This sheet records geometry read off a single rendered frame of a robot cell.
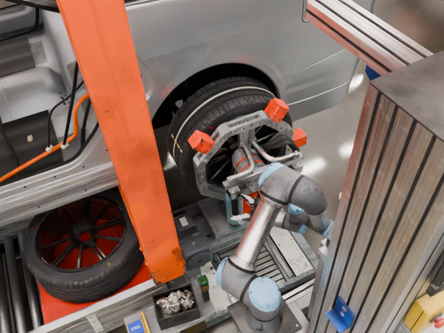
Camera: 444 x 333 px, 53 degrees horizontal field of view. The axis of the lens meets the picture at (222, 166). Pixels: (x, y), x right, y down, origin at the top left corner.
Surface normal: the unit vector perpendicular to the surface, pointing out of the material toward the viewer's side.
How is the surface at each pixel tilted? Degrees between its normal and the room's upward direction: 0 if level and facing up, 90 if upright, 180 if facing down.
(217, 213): 0
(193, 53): 90
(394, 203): 90
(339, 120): 0
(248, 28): 90
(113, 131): 90
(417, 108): 0
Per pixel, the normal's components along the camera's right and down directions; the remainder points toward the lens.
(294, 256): -0.05, -0.66
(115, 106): 0.42, 0.66
